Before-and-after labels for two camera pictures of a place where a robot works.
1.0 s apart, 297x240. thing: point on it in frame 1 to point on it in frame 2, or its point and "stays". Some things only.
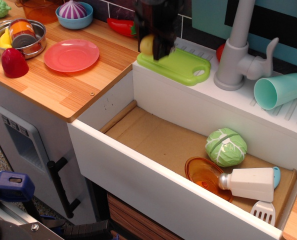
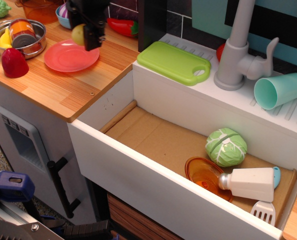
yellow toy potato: x=146 y=45 to x=77 y=35
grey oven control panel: x=27 y=141 stays
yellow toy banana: x=5 y=40 stays
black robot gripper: x=158 y=18 to x=89 y=12
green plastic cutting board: x=179 y=65 stays
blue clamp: x=10 y=186 stays
